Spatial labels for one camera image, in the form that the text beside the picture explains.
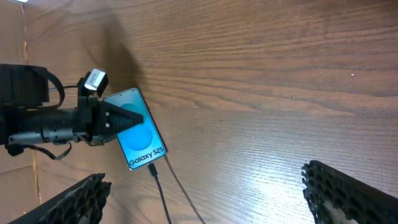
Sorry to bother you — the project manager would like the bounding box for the Galaxy S25 smartphone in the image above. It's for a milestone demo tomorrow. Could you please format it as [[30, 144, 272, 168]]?
[[104, 88, 167, 170]]

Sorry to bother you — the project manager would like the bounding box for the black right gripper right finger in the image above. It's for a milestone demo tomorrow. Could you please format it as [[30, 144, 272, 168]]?
[[302, 160, 397, 223]]

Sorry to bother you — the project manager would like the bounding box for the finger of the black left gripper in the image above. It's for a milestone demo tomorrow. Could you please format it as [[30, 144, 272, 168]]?
[[98, 101, 144, 136]]

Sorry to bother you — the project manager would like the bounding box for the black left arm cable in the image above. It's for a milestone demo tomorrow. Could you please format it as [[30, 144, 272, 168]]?
[[18, 67, 78, 161]]

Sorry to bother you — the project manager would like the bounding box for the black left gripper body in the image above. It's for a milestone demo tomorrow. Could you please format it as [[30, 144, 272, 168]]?
[[73, 96, 116, 146]]

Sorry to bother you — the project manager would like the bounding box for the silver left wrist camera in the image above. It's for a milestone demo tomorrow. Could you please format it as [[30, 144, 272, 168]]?
[[84, 68, 109, 97]]

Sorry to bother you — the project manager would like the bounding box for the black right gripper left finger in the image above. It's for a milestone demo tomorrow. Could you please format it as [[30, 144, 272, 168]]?
[[10, 173, 111, 224]]

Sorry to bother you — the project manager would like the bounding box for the black USB charging cable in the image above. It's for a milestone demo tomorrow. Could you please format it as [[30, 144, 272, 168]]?
[[147, 162, 173, 224]]

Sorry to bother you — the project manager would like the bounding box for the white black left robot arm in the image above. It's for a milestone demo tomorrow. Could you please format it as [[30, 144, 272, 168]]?
[[1, 64, 144, 160]]

